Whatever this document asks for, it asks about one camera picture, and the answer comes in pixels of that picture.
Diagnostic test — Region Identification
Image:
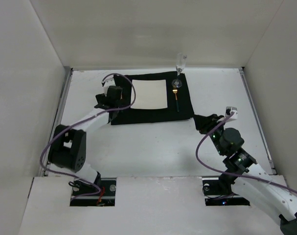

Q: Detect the right aluminium rail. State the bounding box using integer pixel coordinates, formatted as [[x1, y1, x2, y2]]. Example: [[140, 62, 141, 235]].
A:
[[239, 67, 277, 175]]

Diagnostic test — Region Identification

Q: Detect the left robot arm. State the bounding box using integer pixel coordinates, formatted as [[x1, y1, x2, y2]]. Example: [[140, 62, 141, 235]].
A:
[[48, 85, 126, 187]]

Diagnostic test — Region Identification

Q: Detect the clear champagne glass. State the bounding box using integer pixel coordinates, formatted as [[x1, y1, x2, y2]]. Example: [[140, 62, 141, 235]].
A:
[[172, 53, 187, 88]]

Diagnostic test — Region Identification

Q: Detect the aluminium rail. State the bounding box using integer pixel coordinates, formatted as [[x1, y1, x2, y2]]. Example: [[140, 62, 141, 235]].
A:
[[239, 67, 277, 175], [39, 66, 73, 176]]

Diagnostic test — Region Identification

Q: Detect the black cloth placemat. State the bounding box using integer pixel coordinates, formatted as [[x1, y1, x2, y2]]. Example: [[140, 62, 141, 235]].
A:
[[111, 71, 194, 125]]

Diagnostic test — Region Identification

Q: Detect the square white plate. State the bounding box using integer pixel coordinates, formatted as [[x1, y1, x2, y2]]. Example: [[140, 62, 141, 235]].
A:
[[131, 80, 168, 110]]

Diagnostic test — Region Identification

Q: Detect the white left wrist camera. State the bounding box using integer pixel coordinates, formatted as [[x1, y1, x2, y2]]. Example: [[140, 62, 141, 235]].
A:
[[101, 76, 116, 96]]

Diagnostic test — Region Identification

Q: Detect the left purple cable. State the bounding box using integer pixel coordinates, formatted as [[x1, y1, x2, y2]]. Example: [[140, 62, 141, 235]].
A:
[[40, 72, 137, 196]]

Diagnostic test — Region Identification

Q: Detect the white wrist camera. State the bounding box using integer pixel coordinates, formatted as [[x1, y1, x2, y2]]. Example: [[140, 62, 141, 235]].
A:
[[101, 76, 116, 96], [226, 106, 238, 121]]

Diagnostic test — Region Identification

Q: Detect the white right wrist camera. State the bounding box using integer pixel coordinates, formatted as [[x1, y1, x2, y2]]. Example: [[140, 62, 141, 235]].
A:
[[226, 106, 238, 121]]

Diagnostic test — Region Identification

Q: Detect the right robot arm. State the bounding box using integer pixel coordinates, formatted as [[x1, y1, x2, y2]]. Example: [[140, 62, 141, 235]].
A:
[[193, 111, 297, 235]]

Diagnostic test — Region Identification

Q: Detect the gold fork green handle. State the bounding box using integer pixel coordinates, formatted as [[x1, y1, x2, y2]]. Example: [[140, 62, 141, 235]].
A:
[[172, 85, 180, 112]]

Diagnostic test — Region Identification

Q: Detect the left aluminium rail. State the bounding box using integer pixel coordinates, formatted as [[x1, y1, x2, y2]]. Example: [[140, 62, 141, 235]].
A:
[[39, 66, 73, 176]]

